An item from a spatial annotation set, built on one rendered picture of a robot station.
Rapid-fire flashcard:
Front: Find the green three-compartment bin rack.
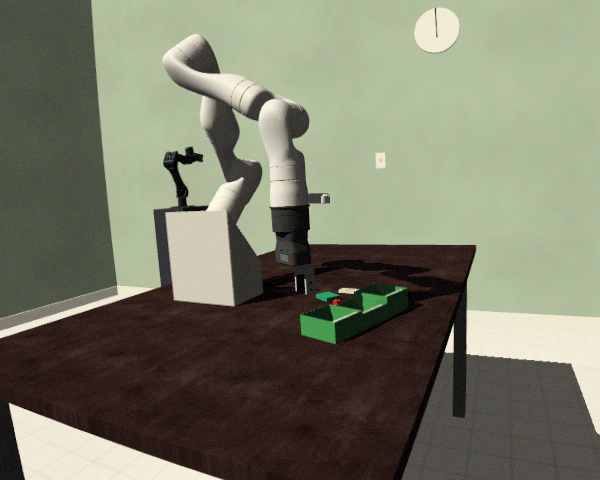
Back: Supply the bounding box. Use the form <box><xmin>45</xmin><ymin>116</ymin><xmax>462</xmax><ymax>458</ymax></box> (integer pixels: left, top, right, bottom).
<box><xmin>300</xmin><ymin>284</ymin><xmax>408</xmax><ymax>344</ymax></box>

